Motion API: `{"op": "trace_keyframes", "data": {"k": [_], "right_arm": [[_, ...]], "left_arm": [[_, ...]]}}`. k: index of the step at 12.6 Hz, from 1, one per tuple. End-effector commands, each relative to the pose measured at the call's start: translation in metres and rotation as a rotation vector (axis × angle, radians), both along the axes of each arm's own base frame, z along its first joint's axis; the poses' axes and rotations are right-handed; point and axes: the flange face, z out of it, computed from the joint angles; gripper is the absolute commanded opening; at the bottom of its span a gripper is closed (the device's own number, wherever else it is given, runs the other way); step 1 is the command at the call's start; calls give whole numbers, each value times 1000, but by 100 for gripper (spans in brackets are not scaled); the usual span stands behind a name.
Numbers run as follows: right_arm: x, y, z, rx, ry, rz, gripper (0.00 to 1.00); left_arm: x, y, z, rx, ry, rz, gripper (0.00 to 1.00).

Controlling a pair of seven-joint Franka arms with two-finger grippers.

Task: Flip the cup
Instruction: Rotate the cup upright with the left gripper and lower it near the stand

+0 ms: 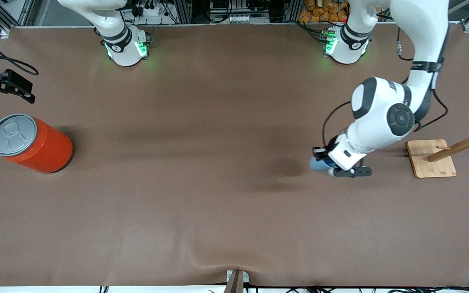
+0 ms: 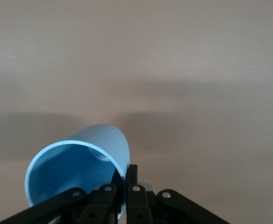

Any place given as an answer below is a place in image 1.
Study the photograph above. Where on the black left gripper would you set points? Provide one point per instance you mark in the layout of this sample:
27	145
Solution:
326	149

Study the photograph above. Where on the light blue plastic cup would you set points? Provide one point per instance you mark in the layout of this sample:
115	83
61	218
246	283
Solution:
318	165

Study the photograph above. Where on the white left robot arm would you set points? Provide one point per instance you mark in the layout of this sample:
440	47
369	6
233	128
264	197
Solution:
381	118

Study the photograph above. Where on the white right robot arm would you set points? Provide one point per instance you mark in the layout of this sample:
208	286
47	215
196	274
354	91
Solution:
124	53

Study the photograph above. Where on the wooden cup rack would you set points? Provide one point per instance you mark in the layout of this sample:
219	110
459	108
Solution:
430	158

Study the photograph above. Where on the orange can-shaped container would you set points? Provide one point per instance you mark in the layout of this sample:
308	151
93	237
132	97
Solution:
43	150

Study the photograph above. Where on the brown table mat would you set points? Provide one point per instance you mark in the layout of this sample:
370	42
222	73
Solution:
234	203

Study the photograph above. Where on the bag of orange items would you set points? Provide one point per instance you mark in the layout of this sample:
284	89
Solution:
324	12

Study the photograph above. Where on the white power strip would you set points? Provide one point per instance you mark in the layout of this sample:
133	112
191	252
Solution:
240	18

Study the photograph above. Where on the grey metal bracket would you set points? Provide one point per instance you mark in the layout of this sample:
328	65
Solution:
245	277

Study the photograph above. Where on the brown camera pole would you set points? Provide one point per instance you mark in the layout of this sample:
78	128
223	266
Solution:
234	285

